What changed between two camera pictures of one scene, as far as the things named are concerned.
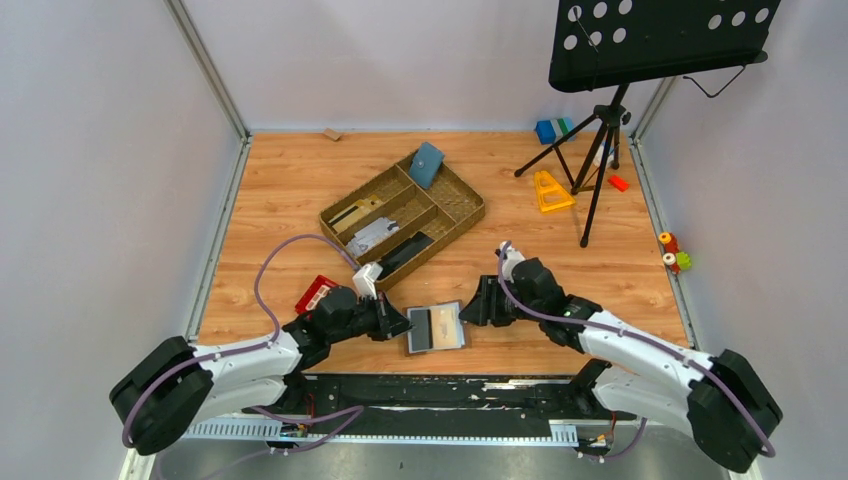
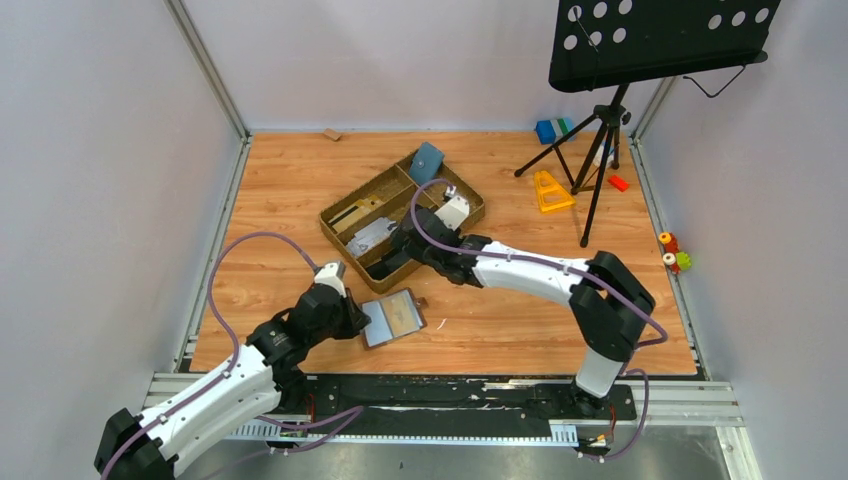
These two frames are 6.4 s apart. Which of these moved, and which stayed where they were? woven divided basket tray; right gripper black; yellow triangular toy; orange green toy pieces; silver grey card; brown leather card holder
Moved: right gripper black; brown leather card holder
Stayed: woven divided basket tray; orange green toy pieces; yellow triangular toy; silver grey card
